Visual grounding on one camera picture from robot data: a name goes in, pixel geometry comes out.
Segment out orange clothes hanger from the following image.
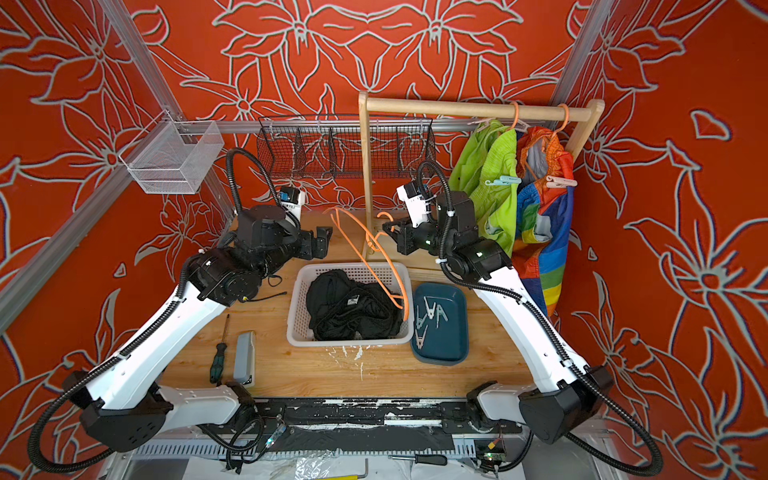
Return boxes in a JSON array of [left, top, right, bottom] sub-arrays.
[[323, 206, 412, 322]]

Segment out black shorts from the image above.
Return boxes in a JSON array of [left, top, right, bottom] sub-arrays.
[[305, 269, 403, 341]]

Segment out light green clothespin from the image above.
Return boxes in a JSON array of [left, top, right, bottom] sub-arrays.
[[434, 303, 448, 328]]

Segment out lime green shorts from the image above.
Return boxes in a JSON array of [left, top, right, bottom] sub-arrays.
[[449, 120, 520, 255]]

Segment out mint clothespin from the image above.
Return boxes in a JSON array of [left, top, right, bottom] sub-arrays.
[[484, 175, 522, 186]]

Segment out orange hanger of green shorts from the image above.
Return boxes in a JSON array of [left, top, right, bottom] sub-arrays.
[[508, 101, 520, 131]]

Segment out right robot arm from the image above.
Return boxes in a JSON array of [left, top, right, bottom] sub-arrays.
[[384, 160, 664, 477]]

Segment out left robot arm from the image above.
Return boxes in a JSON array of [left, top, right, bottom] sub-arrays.
[[27, 148, 333, 474]]

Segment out rainbow striped shorts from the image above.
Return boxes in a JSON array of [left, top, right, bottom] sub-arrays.
[[512, 127, 575, 316]]

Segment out orange hanger of rainbow shorts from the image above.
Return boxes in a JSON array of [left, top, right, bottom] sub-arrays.
[[550, 103, 570, 139]]

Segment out white plastic basket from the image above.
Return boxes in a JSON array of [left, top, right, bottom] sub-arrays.
[[286, 262, 415, 347]]

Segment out clothespin in tray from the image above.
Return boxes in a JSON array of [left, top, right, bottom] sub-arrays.
[[414, 326, 429, 351], [422, 296, 438, 320]]

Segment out teal plastic tray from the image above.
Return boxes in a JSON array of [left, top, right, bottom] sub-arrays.
[[411, 283, 470, 366]]

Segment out grey rectangular block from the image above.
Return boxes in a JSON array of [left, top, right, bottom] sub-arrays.
[[233, 331, 255, 386]]

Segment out wooden clothes rack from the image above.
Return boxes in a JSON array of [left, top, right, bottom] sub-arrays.
[[357, 91, 605, 233]]

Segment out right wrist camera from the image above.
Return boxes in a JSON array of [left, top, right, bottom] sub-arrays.
[[396, 181, 431, 228]]

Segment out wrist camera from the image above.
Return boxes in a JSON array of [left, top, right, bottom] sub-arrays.
[[396, 181, 431, 228], [279, 186, 307, 213]]

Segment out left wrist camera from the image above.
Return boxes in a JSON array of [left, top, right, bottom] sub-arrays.
[[279, 186, 307, 213]]

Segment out black wire wall basket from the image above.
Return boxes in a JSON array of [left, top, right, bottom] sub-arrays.
[[256, 115, 437, 180]]

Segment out green handled screwdriver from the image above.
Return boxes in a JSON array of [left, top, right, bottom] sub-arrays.
[[209, 315, 230, 386]]

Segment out clear acrylic wall bin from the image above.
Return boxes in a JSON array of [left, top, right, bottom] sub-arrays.
[[117, 110, 224, 195]]

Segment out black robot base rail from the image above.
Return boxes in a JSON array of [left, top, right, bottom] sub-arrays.
[[201, 398, 523, 453]]

